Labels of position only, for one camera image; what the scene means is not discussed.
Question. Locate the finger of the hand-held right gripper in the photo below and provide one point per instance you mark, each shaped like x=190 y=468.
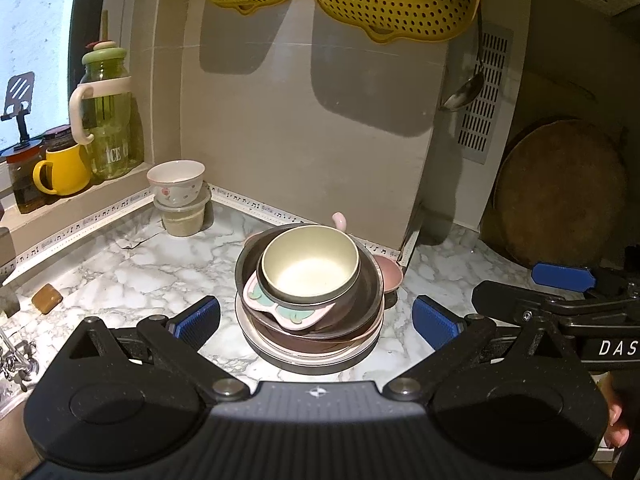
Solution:
x=562 y=277
x=497 y=297

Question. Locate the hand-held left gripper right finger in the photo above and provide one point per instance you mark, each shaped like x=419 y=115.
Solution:
x=436 y=322

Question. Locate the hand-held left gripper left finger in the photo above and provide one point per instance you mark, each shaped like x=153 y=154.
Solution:
x=196 y=322

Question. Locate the small steel insert bowl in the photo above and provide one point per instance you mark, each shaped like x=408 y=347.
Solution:
x=320 y=302

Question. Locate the cream round bowl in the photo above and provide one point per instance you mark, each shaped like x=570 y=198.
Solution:
x=310 y=270

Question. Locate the person's right hand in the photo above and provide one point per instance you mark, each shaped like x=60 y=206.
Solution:
x=616 y=422

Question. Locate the round wooden cutting board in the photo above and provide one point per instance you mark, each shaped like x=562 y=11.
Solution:
x=560 y=195

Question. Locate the clear plastic container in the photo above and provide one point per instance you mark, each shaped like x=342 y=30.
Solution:
x=182 y=220

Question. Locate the white floral bowl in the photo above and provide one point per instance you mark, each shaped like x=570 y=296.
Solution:
x=176 y=185

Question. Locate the small brown block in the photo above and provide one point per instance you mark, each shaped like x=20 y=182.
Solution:
x=47 y=299

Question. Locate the chrome faucet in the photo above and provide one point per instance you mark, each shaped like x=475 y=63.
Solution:
x=17 y=360

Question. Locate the white vent grille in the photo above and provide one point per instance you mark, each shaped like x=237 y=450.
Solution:
x=482 y=95

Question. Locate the yellow mug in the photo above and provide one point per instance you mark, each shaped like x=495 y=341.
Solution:
x=65 y=170

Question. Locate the metal ladle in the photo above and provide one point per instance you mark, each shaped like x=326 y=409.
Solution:
x=462 y=92

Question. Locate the green water bottle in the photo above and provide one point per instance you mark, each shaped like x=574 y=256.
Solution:
x=107 y=125

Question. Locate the glass jar with brown lid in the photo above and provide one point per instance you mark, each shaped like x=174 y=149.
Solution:
x=25 y=185

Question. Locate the dark lidded jar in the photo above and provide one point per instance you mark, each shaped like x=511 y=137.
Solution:
x=57 y=139

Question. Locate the black phone stand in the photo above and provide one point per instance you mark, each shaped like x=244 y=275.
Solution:
x=20 y=92

